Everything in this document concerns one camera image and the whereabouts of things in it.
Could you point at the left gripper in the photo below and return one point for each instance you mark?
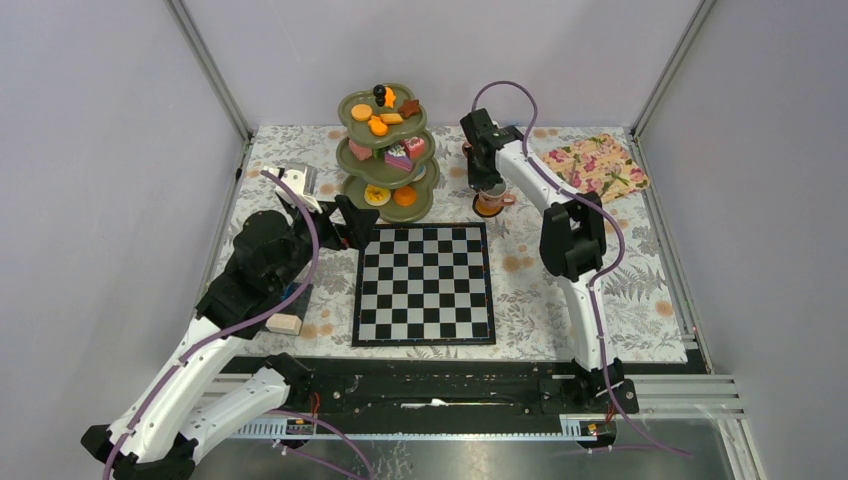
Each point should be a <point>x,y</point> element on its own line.
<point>358,228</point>

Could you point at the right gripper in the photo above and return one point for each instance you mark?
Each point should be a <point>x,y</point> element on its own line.
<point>478,182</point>

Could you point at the yellow frosted donut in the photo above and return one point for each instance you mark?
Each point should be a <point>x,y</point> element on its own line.
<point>376,196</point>

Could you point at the orange round pastry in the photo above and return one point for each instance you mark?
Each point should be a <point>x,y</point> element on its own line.
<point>405,196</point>

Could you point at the pink swirl roll cake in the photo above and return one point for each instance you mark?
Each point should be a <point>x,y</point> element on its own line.
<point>361,153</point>

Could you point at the small pink mug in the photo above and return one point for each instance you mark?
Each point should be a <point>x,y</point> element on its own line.
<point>498,194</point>

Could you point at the green three-tier dessert stand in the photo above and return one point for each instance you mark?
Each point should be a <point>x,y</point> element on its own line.
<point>376,172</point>

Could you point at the pink cake slice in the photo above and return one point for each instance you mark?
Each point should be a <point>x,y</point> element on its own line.
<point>414,147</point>

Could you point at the blue frosted donut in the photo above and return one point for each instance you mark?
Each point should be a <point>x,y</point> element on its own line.
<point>421,173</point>

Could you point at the orange smiley face coaster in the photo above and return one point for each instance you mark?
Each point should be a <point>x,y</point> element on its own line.
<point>484,210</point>

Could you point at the purple cake slice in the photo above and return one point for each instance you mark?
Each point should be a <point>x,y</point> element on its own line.
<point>395,156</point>

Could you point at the brown star cookie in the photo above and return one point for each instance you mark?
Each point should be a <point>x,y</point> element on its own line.
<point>409,108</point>

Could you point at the orange fish cookie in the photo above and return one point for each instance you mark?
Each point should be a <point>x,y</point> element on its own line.
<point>377,127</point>
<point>390,98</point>

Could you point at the square orange cracker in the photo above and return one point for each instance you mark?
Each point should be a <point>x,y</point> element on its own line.
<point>392,118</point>

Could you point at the round orange biscuit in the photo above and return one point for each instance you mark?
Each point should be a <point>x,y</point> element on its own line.
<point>361,112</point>

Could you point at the floral serving tray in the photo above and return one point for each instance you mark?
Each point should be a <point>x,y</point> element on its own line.
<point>567,162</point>

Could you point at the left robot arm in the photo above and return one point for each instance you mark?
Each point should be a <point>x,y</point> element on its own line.
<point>165,434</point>

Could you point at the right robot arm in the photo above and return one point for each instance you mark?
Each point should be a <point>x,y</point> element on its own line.
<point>572,239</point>

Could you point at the black white chessboard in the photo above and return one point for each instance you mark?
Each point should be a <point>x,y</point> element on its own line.
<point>424,284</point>

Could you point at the blue lego brick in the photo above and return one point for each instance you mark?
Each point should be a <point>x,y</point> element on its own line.
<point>288,291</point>

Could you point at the grey lego baseplate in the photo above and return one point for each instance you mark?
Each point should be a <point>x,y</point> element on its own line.
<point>300,305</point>

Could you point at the wooden block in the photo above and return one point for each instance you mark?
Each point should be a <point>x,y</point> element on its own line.
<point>285,324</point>

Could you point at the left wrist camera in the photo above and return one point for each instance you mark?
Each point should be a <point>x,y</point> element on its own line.
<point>300,178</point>

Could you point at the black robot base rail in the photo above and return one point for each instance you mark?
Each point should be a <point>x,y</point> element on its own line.
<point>396,396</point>

